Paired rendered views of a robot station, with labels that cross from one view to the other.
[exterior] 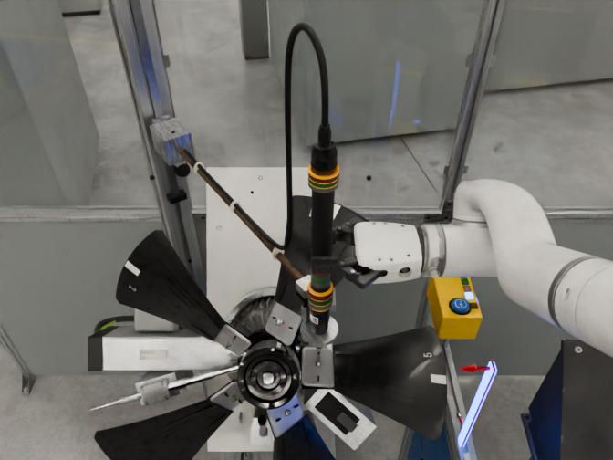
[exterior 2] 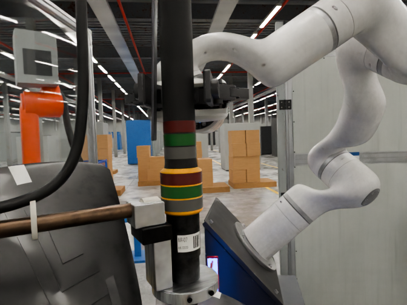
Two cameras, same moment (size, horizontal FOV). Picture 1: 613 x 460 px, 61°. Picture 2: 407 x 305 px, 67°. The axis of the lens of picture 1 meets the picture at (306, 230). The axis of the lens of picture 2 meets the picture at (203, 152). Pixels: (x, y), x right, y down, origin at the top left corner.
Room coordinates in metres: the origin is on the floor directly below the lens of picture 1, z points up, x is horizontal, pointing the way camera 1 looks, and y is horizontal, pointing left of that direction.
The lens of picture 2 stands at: (0.53, 0.29, 1.46)
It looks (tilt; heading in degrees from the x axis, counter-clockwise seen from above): 3 degrees down; 276
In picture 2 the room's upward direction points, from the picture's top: 2 degrees counter-clockwise
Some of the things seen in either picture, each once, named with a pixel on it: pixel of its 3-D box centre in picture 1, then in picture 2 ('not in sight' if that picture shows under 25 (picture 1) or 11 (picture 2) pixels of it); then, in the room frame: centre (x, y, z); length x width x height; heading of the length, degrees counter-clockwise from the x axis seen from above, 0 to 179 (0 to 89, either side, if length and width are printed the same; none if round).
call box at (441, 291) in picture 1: (452, 306); not in sight; (0.88, -0.38, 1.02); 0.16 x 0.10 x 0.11; 0
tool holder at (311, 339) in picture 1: (316, 311); (175, 244); (0.59, -0.02, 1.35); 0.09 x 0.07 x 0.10; 35
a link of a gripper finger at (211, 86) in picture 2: (333, 270); (221, 89); (0.54, -0.04, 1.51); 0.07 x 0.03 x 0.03; 90
